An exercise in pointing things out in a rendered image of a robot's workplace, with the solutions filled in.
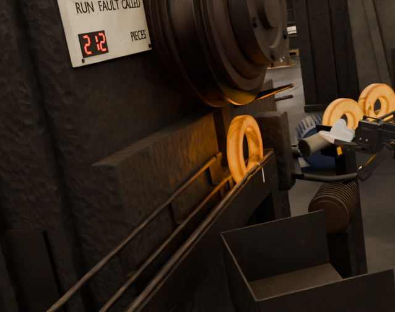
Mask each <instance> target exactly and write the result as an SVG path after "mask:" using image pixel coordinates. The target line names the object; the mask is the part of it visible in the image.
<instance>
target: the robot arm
mask: <svg viewBox="0 0 395 312"><path fill-rule="evenodd" d="M367 118H371V119H377V122H373V121H372V122H369V119H367ZM319 135H320V136H321V137H322V138H323V139H325V140H327V141H328V142H330V143H333V144H334V145H338V146H339V147H343V148H345V149H349V150H355V151H357V152H360V153H364V154H371V153H372V154H373V155H374V156H373V157H372V158H371V159H370V160H369V161H368V162H367V163H366V164H365V165H362V166H361V167H360V168H359V169H358V171H357V174H356V177H357V178H358V179H359V180H360V181H361V182H364V181H365V180H367V179H368V178H369V177H371V175H372V174H373V171H374V170H375V169H376V168H377V167H378V166H379V165H380V164H381V163H382V162H383V161H384V160H385V159H386V158H387V157H388V156H389V155H390V154H391V153H392V151H394V157H393V159H395V123H389V122H385V121H383V119H379V118H373V117H370V116H364V115H363V118H362V120H361V119H360V120H359V121H358V126H357V127H356V129H355V131H354V130H353V129H349V128H348V127H347V126H346V123H345V120H344V119H338V120H337V121H336V122H335V123H334V125H333V126H332V128H331V130H330V132H325V131H320V132H319ZM393 142H394V143H393Z"/></svg>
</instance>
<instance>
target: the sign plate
mask: <svg viewBox="0 0 395 312"><path fill-rule="evenodd" d="M57 1H58V6H59V11H60V14H61V19H62V22H63V27H64V32H65V36H66V41H67V45H68V49H69V54H70V57H71V62H72V66H73V67H80V66H85V65H88V64H93V63H98V62H101V61H106V60H109V59H114V58H118V57H122V56H127V55H130V54H134V53H140V52H143V51H147V50H151V49H152V47H151V43H150V37H149V31H148V27H147V21H146V17H145V11H144V5H143V2H142V0H57ZM99 33H102V34H103V35H104V37H105V41H104V40H103V35H99ZM84 36H88V37H89V40H90V43H89V41H88V37H87V38H84ZM95 36H97V40H98V42H97V41H96V38H95ZM101 41H104V43H101ZM100 43H101V44H102V49H106V50H105V51H102V50H101V47H100ZM85 44H89V46H86V49H87V52H91V54H87V53H86V52H85ZM97 44H98V45H99V50H98V46H97Z"/></svg>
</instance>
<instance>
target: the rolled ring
mask: <svg viewBox="0 0 395 312"><path fill-rule="evenodd" d="M244 133H245V135H246V138H247V141H248V149H249V158H248V166H247V168H246V166H245V162H244V158H243V136H244ZM262 158H263V143H262V138H261V133H260V130H259V127H258V124H257V122H256V120H255V119H254V118H253V117H252V116H250V115H243V116H236V117H235V118H234V119H233V120H232V122H231V123H230V127H229V129H228V135H227V159H228V165H229V169H230V172H231V174H232V177H233V179H234V180H235V182H236V183H238V182H239V181H240V180H241V178H242V177H243V176H244V175H245V173H246V172H248V171H249V170H250V169H251V168H252V167H253V166H255V164H256V163H258V162H259V161H260V160H261V159H262Z"/></svg>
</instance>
